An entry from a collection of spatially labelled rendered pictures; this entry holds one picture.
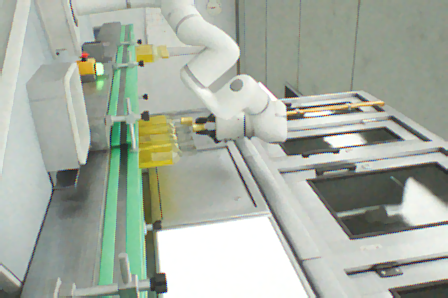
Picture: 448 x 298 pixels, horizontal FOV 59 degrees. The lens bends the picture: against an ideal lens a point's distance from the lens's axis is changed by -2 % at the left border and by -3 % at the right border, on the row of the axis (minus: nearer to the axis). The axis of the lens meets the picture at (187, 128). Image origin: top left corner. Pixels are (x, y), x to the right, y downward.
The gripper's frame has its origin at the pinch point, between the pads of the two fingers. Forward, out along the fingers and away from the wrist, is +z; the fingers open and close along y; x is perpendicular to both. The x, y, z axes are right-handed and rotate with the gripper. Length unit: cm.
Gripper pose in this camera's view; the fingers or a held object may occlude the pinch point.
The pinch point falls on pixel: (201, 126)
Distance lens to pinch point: 142.1
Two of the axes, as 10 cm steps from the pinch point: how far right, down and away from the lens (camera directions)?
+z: -9.9, 0.1, 1.5
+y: -0.7, -9.1, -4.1
